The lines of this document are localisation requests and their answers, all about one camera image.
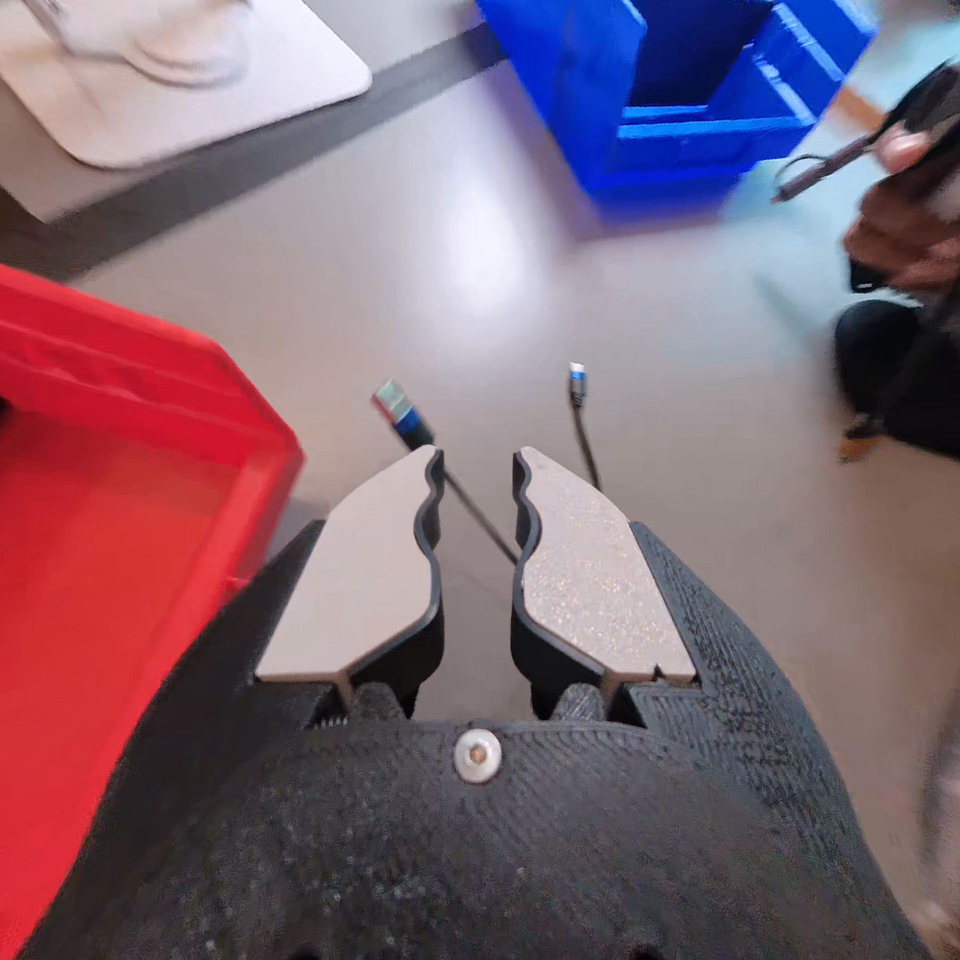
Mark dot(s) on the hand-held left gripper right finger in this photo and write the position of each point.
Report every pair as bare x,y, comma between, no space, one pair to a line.
592,585

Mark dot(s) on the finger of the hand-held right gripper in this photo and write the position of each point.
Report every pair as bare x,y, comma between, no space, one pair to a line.
906,151

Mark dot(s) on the blue plastic bin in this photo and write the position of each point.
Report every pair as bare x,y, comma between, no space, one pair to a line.
570,90

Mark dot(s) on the white wooden tablet stand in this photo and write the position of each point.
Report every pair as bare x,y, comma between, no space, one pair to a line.
187,97

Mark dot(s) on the red plastic bin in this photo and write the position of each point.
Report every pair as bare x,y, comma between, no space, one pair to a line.
112,525

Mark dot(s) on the slim silver usb hub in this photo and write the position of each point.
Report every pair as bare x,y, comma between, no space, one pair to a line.
832,169

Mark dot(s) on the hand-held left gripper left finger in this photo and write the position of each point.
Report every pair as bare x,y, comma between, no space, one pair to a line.
360,585

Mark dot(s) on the person's right hand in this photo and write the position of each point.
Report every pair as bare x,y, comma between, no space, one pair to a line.
911,225

